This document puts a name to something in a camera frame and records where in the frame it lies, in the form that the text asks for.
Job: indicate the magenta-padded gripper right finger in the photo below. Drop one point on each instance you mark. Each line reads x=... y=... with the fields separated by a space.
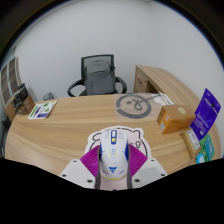
x=148 y=170

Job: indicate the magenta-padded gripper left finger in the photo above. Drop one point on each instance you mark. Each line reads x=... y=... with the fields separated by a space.
x=78 y=171

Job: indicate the white and blue computer mouse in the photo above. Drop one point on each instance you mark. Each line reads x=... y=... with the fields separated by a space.
x=113 y=153

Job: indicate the small tan box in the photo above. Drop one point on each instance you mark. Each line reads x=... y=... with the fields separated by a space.
x=190 y=143

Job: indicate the small light blue packet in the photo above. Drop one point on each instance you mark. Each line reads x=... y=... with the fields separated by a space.
x=200 y=158

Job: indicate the closed brown cardboard box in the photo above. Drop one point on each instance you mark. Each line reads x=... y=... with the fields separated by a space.
x=175 y=118

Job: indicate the green packet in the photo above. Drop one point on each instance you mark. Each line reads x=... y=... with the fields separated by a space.
x=208 y=148

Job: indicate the white and green leaflet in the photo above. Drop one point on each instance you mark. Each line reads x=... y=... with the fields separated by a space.
x=42 y=110

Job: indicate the white paper card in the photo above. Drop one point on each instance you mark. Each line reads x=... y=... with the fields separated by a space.
x=166 y=98

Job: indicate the purple standing card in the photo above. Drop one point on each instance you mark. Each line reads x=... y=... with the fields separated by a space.
x=205 y=115

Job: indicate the black mesh office chair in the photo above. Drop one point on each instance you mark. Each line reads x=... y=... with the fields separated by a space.
x=75 y=87

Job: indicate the open cardboard box, dark contents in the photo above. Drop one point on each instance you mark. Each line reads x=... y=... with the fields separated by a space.
x=23 y=103

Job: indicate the grey backpack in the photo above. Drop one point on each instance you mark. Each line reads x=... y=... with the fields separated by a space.
x=99 y=78

